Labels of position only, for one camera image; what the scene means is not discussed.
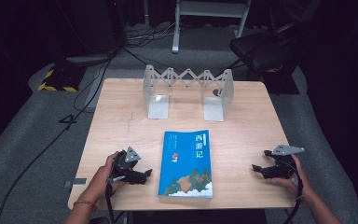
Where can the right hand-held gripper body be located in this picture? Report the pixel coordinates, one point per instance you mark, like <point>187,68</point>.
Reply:
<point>284,168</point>

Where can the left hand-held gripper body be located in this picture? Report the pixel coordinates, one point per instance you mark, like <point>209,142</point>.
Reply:
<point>126,165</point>

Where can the blue paperback book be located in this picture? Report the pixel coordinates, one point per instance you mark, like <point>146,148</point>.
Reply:
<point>185,161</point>

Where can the person's right hand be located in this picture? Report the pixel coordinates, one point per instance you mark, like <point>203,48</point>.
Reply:
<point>300,182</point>

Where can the person's left hand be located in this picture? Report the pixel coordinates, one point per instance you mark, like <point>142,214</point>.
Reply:
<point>101,183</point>

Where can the grey tape strip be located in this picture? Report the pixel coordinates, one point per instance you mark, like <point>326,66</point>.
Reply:
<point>76,182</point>

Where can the white expandable metal bookend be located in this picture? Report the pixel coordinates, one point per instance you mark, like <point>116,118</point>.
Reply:
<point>158,105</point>

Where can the black folding chair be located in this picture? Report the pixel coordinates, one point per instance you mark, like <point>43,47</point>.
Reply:
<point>261,49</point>

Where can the black yellow striped base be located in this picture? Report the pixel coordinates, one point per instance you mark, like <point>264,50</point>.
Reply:
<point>60,79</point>

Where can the white metal stand frame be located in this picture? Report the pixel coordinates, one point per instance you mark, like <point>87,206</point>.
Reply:
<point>209,9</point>

